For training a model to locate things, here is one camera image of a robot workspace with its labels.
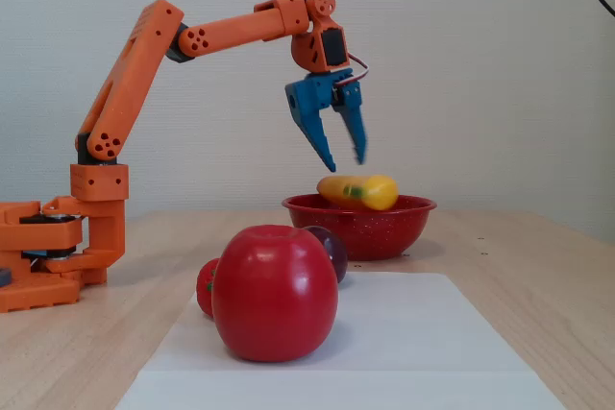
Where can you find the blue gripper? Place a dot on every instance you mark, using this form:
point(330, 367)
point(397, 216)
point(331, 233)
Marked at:
point(311, 98)

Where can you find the yellow toy banana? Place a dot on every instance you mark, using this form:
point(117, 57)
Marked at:
point(379, 191)

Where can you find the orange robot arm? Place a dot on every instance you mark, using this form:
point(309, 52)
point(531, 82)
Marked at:
point(130, 74)

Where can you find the orange robot base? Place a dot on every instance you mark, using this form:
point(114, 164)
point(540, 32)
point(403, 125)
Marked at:
point(33, 292)

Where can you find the red speckled bowl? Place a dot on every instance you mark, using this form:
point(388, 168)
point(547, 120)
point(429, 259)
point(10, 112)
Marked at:
point(375, 232)

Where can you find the dark purple toy plum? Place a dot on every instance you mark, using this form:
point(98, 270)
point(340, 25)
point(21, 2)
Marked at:
point(336, 251)

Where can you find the red toy apple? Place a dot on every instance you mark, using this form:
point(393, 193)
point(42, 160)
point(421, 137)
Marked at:
point(274, 295)

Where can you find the red toy strawberry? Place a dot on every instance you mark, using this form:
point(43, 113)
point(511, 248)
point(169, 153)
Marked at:
point(204, 292)

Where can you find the white paper sheet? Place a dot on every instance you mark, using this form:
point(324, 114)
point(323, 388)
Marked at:
point(408, 333)

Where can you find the dark blue block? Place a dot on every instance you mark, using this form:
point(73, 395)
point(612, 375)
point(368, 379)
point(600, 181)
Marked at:
point(5, 278)

